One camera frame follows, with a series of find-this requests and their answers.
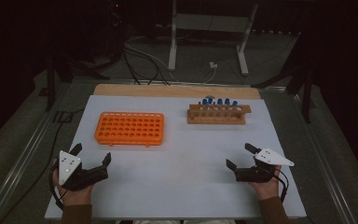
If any short white cable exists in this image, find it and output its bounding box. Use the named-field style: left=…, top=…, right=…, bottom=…
left=202, top=66, right=218, bottom=84

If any long black floor cable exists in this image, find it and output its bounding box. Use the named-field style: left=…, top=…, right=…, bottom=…
left=0, top=107, right=86, bottom=224

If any left hand-held gripper black cable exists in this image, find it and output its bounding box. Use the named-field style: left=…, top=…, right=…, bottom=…
left=48, top=161, right=68, bottom=211

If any grey metal stand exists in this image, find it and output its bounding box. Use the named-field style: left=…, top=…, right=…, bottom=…
left=167, top=0, right=259, bottom=77

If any black floor cable bundle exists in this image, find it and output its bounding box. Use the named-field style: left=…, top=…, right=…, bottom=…
left=122, top=46, right=172, bottom=87

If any person's right hand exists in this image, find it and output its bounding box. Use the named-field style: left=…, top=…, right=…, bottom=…
left=250, top=165, right=282, bottom=202

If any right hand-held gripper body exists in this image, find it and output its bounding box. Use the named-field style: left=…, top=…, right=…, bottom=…
left=234, top=147, right=296, bottom=184

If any hand-held gripper black cable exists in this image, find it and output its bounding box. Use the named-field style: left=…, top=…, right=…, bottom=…
left=48, top=161, right=68, bottom=211
left=262, top=167, right=290, bottom=204

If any person's left hand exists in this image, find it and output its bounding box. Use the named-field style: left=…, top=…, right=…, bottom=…
left=51, top=160, right=94, bottom=207

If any white table mat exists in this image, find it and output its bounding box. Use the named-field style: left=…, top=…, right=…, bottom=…
left=44, top=94, right=308, bottom=220

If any wooden test tube rack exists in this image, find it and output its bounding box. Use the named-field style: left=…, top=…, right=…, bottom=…
left=186, top=104, right=252, bottom=126

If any black stand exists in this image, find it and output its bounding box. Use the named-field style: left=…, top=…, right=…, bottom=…
left=250, top=31, right=317, bottom=124

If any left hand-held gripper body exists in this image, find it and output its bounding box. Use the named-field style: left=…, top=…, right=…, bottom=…
left=58, top=150, right=110, bottom=192

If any orange plastic tube rack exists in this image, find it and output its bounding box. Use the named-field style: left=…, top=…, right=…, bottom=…
left=93, top=111, right=165, bottom=147

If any long white cable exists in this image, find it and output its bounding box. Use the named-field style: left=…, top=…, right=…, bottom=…
left=123, top=41, right=182, bottom=84

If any right hand-held gripper black cable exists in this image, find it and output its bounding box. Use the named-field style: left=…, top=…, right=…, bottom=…
left=262, top=167, right=290, bottom=204

